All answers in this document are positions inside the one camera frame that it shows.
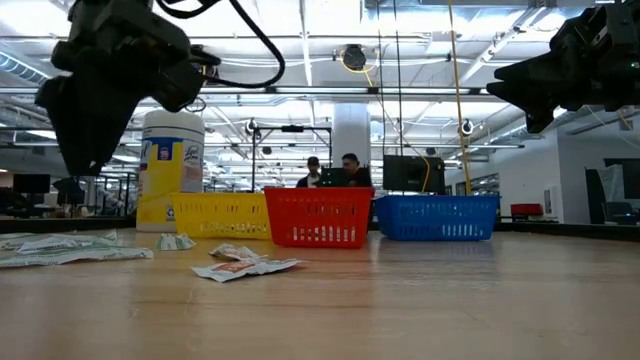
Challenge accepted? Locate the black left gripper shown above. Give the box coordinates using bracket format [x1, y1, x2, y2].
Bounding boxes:
[34, 0, 194, 177]

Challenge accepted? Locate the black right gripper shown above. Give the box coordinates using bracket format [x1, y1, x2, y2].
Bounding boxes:
[486, 0, 640, 135]

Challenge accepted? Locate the green-striped bandage packet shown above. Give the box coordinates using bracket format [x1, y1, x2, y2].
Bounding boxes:
[0, 245, 155, 270]
[156, 232, 198, 252]
[0, 228, 119, 249]

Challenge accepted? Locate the red-print ointment packet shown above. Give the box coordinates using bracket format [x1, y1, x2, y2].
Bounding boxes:
[190, 256, 305, 284]
[208, 242, 262, 263]

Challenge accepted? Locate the black background monitor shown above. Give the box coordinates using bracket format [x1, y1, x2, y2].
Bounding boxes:
[12, 173, 52, 196]

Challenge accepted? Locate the disinfecting wipes canister white lid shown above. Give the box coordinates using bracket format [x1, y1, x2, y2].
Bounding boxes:
[135, 109, 207, 234]

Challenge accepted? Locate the red bin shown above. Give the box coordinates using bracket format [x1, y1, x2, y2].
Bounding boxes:
[509, 202, 544, 218]

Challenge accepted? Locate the yellow plastic basket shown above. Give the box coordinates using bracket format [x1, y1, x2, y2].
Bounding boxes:
[169, 192, 274, 241]

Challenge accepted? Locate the blue plastic basket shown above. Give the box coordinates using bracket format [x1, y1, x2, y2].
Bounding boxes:
[371, 194, 501, 243]

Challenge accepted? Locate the white square column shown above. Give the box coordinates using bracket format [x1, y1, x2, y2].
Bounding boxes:
[332, 102, 372, 169]

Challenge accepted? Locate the person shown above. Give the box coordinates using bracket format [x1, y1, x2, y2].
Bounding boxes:
[295, 155, 324, 190]
[339, 152, 375, 190]

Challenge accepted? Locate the small black monitor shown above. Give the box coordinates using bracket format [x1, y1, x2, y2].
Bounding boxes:
[319, 167, 349, 189]

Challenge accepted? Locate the red plastic basket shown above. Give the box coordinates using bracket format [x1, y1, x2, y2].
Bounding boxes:
[263, 186, 376, 250]

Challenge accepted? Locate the ceiling reel yellow cable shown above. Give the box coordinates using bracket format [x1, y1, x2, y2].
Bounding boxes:
[615, 108, 635, 132]

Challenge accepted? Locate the yellow hanging power cable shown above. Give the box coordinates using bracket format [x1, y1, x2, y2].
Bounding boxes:
[447, 0, 474, 197]

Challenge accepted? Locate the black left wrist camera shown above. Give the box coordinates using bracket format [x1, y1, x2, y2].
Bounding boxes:
[149, 44, 224, 114]

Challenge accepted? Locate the dark wall screen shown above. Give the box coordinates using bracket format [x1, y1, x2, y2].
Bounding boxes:
[584, 157, 640, 226]

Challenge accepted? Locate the black gantry frame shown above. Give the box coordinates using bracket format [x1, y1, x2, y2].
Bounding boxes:
[249, 123, 334, 194]

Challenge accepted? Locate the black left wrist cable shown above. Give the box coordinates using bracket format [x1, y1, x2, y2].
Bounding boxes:
[154, 0, 287, 91]

